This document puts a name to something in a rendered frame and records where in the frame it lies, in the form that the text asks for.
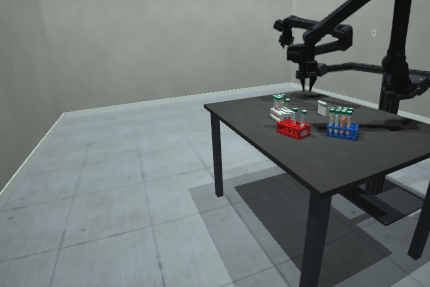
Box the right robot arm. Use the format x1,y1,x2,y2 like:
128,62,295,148
273,15,353,70

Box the red lego-style plate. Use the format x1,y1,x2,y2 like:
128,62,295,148
277,119,310,140

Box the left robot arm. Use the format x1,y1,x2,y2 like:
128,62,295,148
287,0,418,95

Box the white tube rack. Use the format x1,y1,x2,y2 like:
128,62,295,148
270,107,293,122

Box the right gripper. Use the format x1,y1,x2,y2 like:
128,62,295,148
279,35,294,47

